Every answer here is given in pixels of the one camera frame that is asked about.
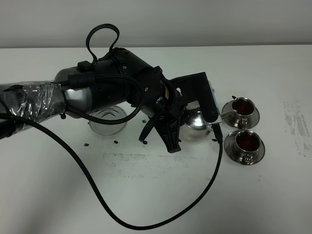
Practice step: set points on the far stainless steel teacup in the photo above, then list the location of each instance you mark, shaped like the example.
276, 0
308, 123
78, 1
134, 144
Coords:
245, 110

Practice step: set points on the far stainless steel saucer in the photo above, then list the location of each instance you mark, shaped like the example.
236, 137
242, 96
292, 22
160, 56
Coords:
228, 107

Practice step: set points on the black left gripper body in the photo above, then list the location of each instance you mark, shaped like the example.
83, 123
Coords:
167, 101

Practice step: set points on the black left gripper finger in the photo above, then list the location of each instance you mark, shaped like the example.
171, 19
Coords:
168, 129

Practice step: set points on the near stainless steel teacup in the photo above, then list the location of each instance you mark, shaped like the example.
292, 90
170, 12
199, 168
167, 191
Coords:
247, 145

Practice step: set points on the stainless steel teapot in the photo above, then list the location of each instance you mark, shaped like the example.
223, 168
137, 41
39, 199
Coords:
195, 128

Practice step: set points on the stainless steel teacup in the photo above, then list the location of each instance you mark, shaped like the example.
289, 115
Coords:
245, 110
247, 145

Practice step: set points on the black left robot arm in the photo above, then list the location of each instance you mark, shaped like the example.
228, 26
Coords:
110, 90

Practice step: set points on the stainless steel saucer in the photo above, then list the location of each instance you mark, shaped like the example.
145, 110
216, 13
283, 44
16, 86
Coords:
228, 107
230, 151

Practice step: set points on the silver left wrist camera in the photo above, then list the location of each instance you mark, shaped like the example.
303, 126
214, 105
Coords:
196, 87

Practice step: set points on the near stainless steel saucer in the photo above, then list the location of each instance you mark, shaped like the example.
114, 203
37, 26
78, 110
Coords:
230, 151

